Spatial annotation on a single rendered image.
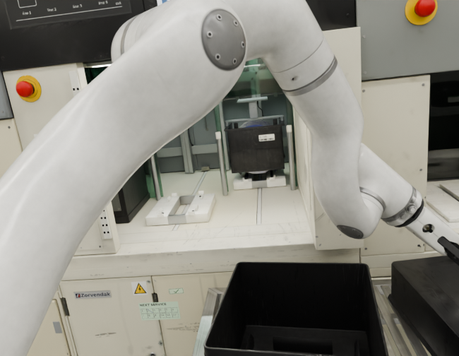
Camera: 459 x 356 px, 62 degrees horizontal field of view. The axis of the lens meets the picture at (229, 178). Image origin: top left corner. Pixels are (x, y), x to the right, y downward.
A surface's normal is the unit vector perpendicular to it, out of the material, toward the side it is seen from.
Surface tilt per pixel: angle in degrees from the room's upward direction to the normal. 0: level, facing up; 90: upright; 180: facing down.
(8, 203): 47
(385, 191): 73
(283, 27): 111
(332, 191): 93
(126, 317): 90
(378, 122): 90
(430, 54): 90
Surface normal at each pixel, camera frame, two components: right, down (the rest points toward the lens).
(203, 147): -0.08, 0.28
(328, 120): -0.15, 0.71
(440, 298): -0.11, -0.96
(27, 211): 0.29, -0.20
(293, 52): 0.05, 0.62
